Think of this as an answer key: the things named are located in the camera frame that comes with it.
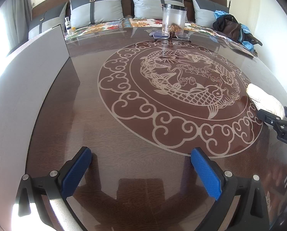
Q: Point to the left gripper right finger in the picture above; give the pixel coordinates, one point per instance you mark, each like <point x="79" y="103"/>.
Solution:
<point x="251" y="212"/>

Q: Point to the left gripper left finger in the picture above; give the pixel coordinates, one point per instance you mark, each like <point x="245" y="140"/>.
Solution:
<point x="57" y="185"/>

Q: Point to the clear plastic jar black lid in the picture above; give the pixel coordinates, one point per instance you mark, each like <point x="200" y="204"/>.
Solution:
<point x="174" y="18"/>

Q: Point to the cream towel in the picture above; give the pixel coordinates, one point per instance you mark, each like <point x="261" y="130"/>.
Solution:
<point x="264" y="101"/>

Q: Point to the floral bed cover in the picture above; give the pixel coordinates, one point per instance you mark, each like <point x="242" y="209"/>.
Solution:
<point x="130" y="22"/>

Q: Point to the black brown bag pile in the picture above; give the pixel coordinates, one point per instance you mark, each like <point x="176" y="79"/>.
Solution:
<point x="230" y="27"/>

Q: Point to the grey cushion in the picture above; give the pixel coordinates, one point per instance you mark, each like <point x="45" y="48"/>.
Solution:
<point x="204" y="12"/>
<point x="48" y="20"/>
<point x="152" y="9"/>
<point x="87" y="12"/>

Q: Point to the glasses on table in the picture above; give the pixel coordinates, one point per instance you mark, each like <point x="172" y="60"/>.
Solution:
<point x="159" y="35"/>

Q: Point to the grey curtain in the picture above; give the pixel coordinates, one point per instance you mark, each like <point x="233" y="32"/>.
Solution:
<point x="17" y="16"/>

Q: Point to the far left grey cushion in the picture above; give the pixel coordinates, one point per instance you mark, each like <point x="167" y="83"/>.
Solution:
<point x="48" y="20"/>

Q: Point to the far right grey cushion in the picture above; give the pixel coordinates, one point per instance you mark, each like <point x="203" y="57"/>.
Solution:
<point x="204" y="12"/>

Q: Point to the small white lotion bottle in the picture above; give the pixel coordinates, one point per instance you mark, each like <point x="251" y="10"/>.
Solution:
<point x="68" y="25"/>

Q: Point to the grey board panel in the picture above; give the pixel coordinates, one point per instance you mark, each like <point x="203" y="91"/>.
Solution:
<point x="24" y="84"/>

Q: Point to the blue garment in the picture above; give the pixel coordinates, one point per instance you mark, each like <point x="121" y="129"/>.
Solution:
<point x="248" y="46"/>

